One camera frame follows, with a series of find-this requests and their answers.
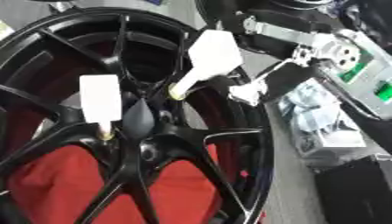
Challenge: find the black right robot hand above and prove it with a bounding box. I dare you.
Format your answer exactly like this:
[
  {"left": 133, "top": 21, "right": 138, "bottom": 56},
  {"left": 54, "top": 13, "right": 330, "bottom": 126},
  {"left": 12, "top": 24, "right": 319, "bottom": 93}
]
[{"left": 196, "top": 0, "right": 355, "bottom": 107}]

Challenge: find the black spoked wheel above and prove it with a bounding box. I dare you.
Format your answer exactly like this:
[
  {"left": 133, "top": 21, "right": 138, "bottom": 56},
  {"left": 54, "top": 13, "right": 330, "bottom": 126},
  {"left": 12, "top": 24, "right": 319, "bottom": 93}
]
[{"left": 0, "top": 6, "right": 276, "bottom": 224}]

